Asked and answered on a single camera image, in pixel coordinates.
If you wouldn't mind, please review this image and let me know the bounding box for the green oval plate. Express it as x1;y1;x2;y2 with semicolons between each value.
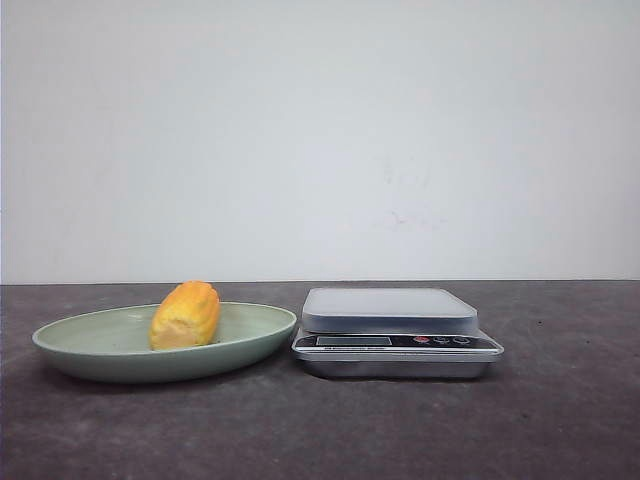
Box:
32;302;297;384

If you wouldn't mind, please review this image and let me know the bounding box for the silver digital kitchen scale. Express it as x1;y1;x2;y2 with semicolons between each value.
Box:
291;287;504;379

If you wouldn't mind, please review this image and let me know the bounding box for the yellow corn cob piece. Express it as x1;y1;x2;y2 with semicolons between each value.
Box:
148;280;221;350

